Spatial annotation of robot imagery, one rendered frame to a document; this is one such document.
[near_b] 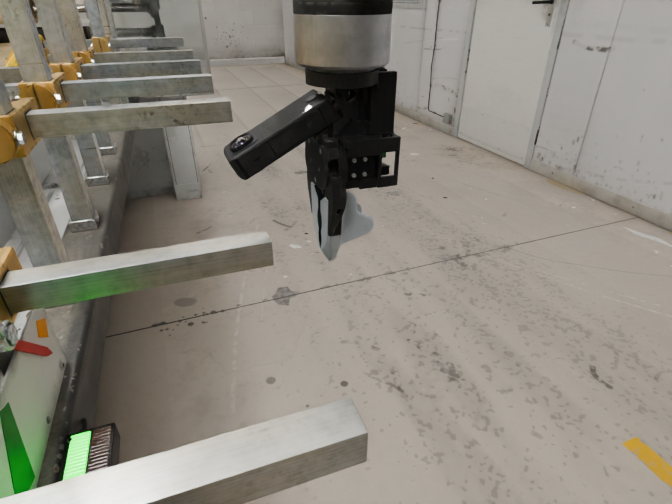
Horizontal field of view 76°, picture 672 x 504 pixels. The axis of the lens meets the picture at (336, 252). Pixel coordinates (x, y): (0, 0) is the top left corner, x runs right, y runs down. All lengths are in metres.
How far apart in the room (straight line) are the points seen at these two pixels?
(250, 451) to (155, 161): 2.71
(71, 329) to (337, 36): 0.51
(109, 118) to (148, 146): 2.23
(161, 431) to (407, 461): 0.71
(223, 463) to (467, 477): 1.09
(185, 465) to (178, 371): 1.32
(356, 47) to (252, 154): 0.13
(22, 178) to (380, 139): 0.45
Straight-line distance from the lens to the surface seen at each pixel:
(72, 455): 0.53
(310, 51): 0.42
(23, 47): 0.89
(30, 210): 0.69
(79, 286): 0.48
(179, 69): 1.17
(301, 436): 0.29
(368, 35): 0.41
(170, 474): 0.29
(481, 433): 1.42
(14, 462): 0.49
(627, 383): 1.76
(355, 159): 0.45
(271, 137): 0.42
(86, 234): 0.95
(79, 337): 0.67
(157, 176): 2.96
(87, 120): 0.68
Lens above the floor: 1.09
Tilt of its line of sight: 30 degrees down
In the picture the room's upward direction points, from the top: straight up
